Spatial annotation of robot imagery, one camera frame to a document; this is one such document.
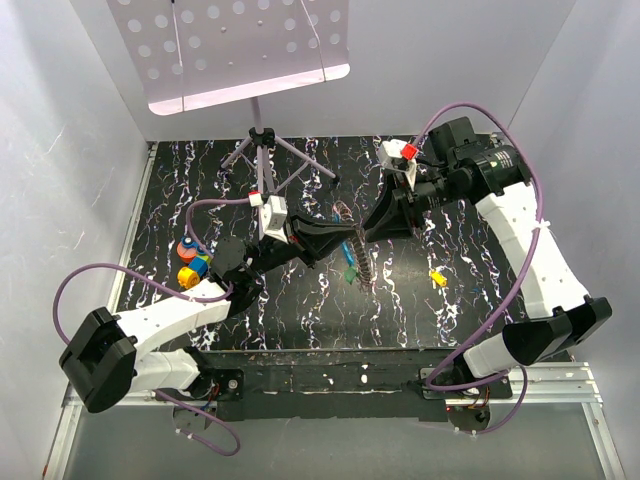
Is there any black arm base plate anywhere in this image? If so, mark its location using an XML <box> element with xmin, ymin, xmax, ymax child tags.
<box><xmin>169</xmin><ymin>344</ymin><xmax>506</xmax><ymax>424</ymax></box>

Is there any yellow blue toy block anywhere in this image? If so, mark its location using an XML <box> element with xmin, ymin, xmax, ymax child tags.
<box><xmin>177</xmin><ymin>255</ymin><xmax>211</xmax><ymax>290</ymax></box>

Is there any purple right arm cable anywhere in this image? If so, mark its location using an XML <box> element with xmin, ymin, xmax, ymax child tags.
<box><xmin>413</xmin><ymin>102</ymin><xmax>545</xmax><ymax>435</ymax></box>

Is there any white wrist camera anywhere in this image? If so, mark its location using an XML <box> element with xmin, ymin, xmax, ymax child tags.
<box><xmin>377</xmin><ymin>139</ymin><xmax>418</xmax><ymax>189</ymax></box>
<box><xmin>248</xmin><ymin>191</ymin><xmax>288</xmax><ymax>244</ymax></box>

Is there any white perforated music stand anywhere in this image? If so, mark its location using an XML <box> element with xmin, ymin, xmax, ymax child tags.
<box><xmin>108</xmin><ymin>0</ymin><xmax>350</xmax><ymax>196</ymax></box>

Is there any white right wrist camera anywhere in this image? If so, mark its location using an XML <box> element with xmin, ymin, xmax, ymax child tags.
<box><xmin>377</xmin><ymin>139</ymin><xmax>418</xmax><ymax>189</ymax></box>

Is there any aluminium rail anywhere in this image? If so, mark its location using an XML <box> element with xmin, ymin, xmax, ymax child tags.
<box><xmin>54</xmin><ymin>363</ymin><xmax>624</xmax><ymax>479</ymax></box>

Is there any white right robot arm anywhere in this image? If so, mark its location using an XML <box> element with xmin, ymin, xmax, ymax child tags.
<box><xmin>363</xmin><ymin>117</ymin><xmax>612</xmax><ymax>398</ymax></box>

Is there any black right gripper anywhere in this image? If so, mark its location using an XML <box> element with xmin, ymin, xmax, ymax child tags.
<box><xmin>361</xmin><ymin>166</ymin><xmax>465</xmax><ymax>244</ymax></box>

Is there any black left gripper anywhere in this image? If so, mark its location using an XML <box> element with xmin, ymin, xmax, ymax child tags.
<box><xmin>246</xmin><ymin>208</ymin><xmax>356</xmax><ymax>280</ymax></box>

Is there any orange blue toy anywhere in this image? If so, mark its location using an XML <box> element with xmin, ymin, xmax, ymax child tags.
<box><xmin>176</xmin><ymin>236</ymin><xmax>211</xmax><ymax>265</ymax></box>

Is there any green capped key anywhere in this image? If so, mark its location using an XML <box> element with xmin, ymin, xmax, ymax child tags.
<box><xmin>344</xmin><ymin>267</ymin><xmax>358</xmax><ymax>284</ymax></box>

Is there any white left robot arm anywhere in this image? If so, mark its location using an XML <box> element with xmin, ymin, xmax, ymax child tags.
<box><xmin>59</xmin><ymin>215</ymin><xmax>357</xmax><ymax>413</ymax></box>

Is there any yellow capped key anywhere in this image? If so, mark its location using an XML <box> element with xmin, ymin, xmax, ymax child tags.
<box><xmin>430</xmin><ymin>270</ymin><xmax>448</xmax><ymax>288</ymax></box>

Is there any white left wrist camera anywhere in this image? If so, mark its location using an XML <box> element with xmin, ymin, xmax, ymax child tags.
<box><xmin>248</xmin><ymin>191</ymin><xmax>288</xmax><ymax>244</ymax></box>

